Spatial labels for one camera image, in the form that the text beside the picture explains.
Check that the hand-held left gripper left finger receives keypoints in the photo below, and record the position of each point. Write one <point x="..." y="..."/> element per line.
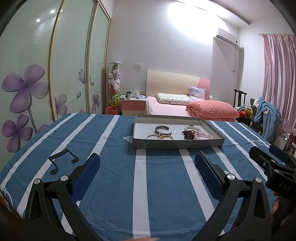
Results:
<point x="86" y="178"/>

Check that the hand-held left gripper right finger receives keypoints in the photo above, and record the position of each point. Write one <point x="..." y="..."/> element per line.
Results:
<point x="208" y="176"/>

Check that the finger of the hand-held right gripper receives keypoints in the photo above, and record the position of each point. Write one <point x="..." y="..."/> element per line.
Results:
<point x="278" y="153"/>
<point x="259" y="156"/>

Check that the silver cuff bangle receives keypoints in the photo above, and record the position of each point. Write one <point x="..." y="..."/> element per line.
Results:
<point x="164" y="134"/>

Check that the grey cardboard tray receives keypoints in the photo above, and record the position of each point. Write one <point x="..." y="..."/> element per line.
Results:
<point x="145" y="127"/>

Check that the person's right hand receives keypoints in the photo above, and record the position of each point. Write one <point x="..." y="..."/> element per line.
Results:
<point x="275" y="206"/>

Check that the metal rack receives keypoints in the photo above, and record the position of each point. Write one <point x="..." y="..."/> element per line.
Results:
<point x="285" y="136"/>

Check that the dark office chair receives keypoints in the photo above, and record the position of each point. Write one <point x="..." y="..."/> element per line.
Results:
<point x="256" y="126"/>

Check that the blue plush robe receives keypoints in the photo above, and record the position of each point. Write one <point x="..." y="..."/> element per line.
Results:
<point x="268" y="118"/>

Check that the colourful plush toys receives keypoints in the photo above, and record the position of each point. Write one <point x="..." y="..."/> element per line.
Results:
<point x="248" y="112"/>

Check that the blue striped tablecloth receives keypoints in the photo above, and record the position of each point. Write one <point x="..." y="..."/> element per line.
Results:
<point x="161" y="197"/>

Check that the dark wooden chair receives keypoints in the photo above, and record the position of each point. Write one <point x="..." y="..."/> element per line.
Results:
<point x="237" y="97"/>

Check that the folded coral quilt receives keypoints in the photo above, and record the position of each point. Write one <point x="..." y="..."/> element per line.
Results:
<point x="212" y="110"/>

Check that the pink curtain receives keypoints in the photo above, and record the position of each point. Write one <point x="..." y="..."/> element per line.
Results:
<point x="279" y="81"/>

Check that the red trash bin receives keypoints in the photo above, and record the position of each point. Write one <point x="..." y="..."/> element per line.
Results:
<point x="111" y="110"/>

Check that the bed with pink sheet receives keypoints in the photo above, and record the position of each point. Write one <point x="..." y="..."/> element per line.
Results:
<point x="168" y="109"/>

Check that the lavender pillow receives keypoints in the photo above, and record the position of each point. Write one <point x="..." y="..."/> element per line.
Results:
<point x="197" y="92"/>

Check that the white patterned pillow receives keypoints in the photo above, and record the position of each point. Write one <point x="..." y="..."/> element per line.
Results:
<point x="173" y="98"/>

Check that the pink and cream nightstand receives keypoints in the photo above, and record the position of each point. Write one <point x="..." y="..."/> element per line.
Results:
<point x="133" y="105"/>

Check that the folded light blue cloth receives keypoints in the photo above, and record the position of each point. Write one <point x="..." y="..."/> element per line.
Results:
<point x="140" y="96"/>

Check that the tissue box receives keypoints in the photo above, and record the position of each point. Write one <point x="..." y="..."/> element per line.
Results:
<point x="137" y="93"/>

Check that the cream and pink headboard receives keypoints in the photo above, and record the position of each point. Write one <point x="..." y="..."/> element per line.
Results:
<point x="171" y="83"/>

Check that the plush toy display tube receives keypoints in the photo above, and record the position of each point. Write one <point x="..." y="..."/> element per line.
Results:
<point x="114" y="81"/>

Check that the curtain rod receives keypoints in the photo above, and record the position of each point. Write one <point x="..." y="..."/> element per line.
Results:
<point x="277" y="34"/>

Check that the white air conditioner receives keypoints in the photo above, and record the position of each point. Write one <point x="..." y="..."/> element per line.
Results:
<point x="227" y="39"/>

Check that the flower print sliding wardrobe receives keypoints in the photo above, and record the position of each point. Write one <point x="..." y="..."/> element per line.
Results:
<point x="69" y="58"/>

